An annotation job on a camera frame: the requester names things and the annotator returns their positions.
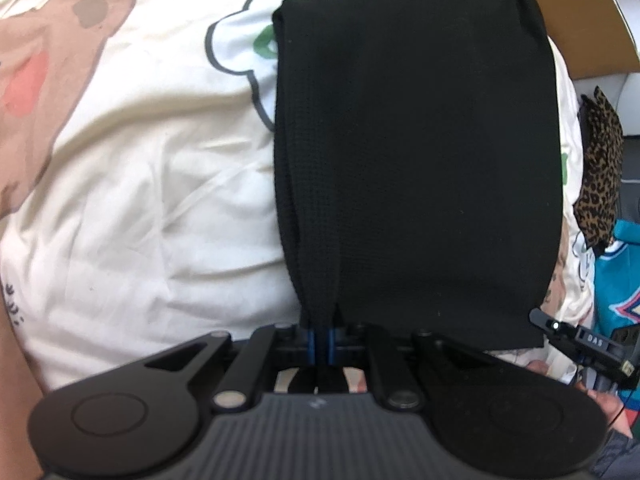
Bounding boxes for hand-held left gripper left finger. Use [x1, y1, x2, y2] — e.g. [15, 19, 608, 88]
[144, 323, 318, 412]

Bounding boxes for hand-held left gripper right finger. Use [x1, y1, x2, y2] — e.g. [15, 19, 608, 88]
[327, 324, 497, 412]

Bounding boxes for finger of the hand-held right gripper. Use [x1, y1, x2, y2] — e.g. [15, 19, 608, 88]
[529, 307, 577, 349]

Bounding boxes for black pants with floral trim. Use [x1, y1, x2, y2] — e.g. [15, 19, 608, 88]
[272, 0, 563, 396]

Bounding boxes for person's right forearm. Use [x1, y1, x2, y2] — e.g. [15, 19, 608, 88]
[590, 427, 640, 480]

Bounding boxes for person's right hand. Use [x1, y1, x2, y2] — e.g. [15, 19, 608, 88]
[581, 388, 635, 439]

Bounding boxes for teal printed blanket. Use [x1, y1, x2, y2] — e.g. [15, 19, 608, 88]
[592, 220, 640, 351]

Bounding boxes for folded leopard print cloth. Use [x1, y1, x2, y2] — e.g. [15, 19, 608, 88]
[572, 86, 626, 248]

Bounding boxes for cream bear printed blanket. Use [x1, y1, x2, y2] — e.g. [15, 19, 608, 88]
[0, 0, 601, 396]

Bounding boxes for large brown cardboard box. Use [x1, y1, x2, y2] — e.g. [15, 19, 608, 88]
[500, 0, 640, 81]

